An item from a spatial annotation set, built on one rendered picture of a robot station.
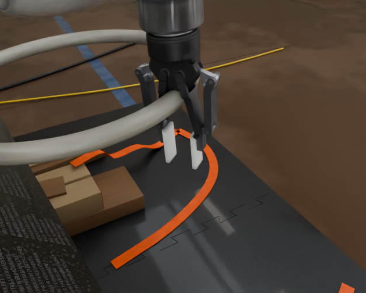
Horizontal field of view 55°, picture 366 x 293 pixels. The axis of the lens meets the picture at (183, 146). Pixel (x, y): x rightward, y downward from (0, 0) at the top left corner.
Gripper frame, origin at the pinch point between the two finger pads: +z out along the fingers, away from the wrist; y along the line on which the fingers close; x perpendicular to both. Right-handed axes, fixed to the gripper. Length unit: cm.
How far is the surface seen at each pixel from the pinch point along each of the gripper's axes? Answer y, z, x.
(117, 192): 61, 72, -46
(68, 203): 67, 61, -24
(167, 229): 35, 81, -43
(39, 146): 10.0, -10.8, 19.4
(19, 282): 15.3, 10.6, 27.3
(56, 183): 78, 59, -30
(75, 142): 6.3, -10.6, 16.9
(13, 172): 42.2, 14.3, 5.3
